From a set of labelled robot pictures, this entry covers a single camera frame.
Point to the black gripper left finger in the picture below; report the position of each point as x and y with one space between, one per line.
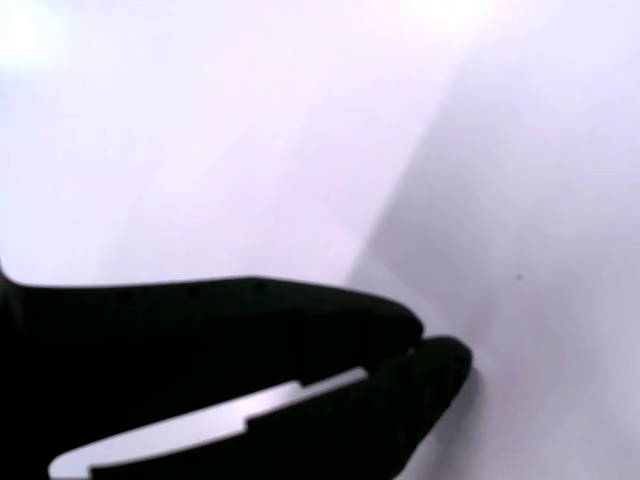
175 340

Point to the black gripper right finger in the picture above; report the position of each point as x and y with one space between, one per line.
360 430

